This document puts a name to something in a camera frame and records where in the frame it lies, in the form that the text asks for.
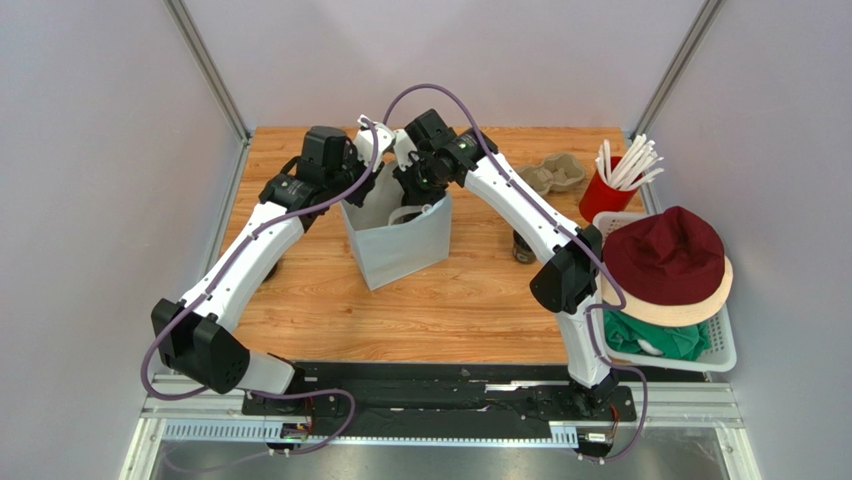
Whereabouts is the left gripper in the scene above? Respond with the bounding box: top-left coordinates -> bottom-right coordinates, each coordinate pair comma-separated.
326,143 -> 385,209

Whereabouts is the white paper bag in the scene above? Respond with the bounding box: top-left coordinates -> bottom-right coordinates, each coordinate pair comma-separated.
342,161 -> 454,291

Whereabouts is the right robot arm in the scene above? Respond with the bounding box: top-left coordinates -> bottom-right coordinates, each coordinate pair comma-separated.
393,109 -> 618,417

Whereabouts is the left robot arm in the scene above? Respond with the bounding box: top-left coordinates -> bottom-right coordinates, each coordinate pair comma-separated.
140,116 -> 395,401

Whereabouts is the black coffee cup right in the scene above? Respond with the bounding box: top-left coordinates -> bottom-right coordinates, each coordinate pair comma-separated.
512,230 -> 537,264

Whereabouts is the black coffee cup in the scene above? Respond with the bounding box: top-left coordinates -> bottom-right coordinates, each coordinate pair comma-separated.
512,230 -> 537,264
262,261 -> 280,283

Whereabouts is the black coffee cup left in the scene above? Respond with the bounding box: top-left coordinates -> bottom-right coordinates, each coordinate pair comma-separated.
262,261 -> 280,283

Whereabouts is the bottom pulp cup carrier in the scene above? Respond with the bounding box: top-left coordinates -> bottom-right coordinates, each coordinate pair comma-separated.
517,152 -> 586,196

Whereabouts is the red cup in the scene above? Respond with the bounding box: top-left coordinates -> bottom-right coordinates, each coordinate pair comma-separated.
578,167 -> 638,223

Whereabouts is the white paper straws bundle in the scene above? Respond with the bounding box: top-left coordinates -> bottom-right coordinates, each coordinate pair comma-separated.
595,134 -> 664,191

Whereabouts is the maroon bucket hat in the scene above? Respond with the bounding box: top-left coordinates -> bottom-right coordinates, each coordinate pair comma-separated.
600,206 -> 734,327

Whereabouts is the green cloth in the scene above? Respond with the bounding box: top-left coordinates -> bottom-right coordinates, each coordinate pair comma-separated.
603,310 -> 712,361

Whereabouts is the white plastic basket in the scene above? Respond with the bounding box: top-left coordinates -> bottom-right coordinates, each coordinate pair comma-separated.
593,212 -> 737,373

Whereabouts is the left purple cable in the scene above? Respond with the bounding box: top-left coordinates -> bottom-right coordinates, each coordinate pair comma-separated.
139,116 -> 381,467

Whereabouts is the purple cable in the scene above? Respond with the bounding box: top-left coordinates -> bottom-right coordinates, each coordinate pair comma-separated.
382,83 -> 650,465
139,116 -> 381,467

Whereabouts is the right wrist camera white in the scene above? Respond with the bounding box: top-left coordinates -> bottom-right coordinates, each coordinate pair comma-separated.
393,129 -> 417,171

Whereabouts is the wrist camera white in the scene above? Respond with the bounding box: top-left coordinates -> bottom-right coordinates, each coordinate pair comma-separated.
393,129 -> 417,171
354,115 -> 396,173

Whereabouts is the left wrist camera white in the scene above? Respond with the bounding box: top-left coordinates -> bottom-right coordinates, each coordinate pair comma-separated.
354,115 -> 396,173

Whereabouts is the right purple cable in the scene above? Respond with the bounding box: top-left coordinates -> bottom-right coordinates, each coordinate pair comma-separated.
382,83 -> 650,465

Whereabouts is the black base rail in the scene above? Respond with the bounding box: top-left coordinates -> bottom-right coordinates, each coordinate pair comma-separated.
241,361 -> 641,440

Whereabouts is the left aluminium frame post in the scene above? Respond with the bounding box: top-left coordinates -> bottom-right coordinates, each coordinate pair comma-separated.
163,0 -> 252,145

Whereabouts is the aluminium frame post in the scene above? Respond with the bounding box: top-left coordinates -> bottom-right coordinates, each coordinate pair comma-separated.
627,0 -> 726,140
163,0 -> 252,145

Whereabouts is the right aluminium frame post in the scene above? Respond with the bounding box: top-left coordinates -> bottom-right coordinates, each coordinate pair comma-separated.
627,0 -> 726,140

